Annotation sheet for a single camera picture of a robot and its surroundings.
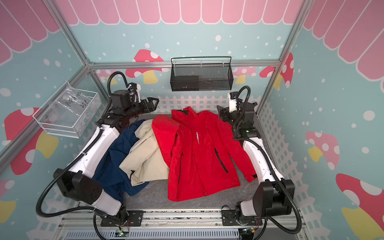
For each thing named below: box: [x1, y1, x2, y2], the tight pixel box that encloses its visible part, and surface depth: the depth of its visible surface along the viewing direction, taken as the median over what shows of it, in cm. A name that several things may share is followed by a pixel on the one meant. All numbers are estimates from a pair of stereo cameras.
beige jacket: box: [119, 119, 170, 186], surface depth 86 cm
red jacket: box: [151, 106, 258, 202], surface depth 89 cm
